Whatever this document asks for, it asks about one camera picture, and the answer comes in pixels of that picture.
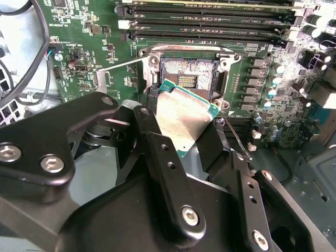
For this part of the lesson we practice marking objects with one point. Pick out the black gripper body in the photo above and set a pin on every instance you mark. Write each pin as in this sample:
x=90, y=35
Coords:
x=118, y=225

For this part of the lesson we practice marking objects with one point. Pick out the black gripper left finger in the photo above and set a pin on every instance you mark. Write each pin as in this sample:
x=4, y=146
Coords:
x=31, y=147

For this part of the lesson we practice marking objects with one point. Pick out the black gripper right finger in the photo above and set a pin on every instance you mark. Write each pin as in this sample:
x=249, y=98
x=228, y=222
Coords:
x=246, y=197

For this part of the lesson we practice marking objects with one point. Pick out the silver CPU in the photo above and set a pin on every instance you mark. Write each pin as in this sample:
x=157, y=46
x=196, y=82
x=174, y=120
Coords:
x=183, y=118

